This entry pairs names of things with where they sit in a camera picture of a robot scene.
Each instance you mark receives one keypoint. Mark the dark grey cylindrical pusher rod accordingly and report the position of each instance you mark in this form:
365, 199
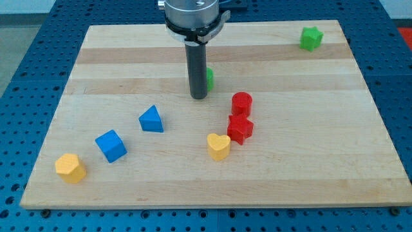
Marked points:
197, 70

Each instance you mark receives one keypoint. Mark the red star block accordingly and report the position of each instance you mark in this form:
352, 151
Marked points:
239, 128

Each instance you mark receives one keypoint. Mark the green star block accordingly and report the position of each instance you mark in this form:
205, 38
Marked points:
311, 38

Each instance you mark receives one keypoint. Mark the green cylinder block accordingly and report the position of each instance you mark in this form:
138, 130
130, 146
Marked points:
210, 79

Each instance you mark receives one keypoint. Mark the red cylinder block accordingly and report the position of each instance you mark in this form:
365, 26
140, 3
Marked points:
241, 103

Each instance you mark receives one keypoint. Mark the blue triangle block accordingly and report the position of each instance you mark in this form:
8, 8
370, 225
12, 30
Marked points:
151, 121

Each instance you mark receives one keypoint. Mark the yellow heart block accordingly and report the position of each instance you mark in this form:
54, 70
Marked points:
218, 146

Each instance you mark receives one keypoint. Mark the wooden board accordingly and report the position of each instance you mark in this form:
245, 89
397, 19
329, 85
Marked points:
318, 139

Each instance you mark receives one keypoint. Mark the blue cube block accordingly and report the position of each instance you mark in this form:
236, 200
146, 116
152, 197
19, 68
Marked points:
111, 145

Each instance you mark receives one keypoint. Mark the yellow hexagon block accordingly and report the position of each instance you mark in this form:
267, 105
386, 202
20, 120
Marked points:
70, 168

